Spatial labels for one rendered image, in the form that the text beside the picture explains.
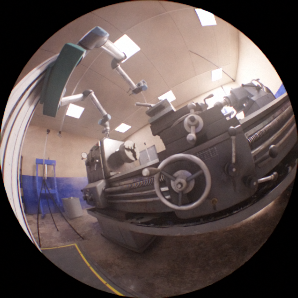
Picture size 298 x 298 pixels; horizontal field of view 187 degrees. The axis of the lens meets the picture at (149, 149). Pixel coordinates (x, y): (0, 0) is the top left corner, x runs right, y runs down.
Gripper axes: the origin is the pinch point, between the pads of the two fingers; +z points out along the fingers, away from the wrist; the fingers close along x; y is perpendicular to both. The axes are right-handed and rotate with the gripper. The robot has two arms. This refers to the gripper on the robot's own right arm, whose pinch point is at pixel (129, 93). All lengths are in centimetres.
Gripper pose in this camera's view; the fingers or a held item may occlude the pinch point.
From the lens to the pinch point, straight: 164.1
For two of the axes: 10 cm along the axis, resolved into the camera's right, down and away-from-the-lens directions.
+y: -1.4, 6.1, -7.8
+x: 5.8, 6.9, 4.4
